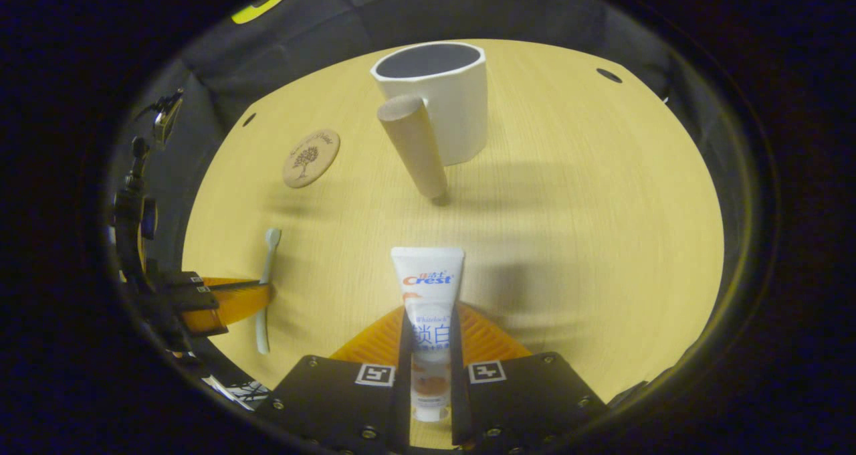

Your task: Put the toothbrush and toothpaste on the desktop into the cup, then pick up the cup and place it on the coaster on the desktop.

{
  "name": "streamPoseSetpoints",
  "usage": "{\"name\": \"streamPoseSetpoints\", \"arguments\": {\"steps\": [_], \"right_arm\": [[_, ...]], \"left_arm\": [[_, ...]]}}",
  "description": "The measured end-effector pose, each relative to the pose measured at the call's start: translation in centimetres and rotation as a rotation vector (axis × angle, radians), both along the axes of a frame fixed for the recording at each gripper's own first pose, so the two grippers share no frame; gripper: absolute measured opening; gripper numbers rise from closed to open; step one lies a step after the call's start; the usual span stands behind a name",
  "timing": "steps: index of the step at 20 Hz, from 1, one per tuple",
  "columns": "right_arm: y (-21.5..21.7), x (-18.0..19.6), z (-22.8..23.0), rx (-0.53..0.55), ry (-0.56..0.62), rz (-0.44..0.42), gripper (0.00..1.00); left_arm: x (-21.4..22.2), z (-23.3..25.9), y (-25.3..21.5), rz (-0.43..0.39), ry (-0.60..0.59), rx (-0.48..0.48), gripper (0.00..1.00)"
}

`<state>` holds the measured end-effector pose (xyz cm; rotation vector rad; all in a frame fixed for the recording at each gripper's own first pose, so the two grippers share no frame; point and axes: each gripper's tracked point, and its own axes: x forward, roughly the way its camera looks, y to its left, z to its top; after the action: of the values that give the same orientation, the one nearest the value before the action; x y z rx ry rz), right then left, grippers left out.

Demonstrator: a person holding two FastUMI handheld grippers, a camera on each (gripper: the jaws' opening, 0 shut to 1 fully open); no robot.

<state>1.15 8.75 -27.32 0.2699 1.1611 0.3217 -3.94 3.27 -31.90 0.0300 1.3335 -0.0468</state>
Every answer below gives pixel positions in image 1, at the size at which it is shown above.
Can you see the round wooden coaster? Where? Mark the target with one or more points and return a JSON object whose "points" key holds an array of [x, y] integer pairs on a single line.
{"points": [[311, 158]]}

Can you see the pale green toothbrush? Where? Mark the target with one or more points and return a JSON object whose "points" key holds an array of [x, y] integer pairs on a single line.
{"points": [[269, 261]]}

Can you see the white cup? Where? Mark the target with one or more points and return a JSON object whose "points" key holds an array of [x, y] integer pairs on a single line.
{"points": [[461, 114]]}

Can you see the white toothpaste tube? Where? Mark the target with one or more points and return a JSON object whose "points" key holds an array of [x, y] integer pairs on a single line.
{"points": [[428, 294]]}

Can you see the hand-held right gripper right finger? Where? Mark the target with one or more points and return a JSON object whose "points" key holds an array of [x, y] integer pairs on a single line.
{"points": [[535, 401]]}

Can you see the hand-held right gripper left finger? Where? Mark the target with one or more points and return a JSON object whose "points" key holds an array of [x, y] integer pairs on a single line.
{"points": [[334, 408]]}

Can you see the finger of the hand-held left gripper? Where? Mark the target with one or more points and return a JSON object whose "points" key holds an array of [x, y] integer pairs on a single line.
{"points": [[180, 280], [234, 304]]}

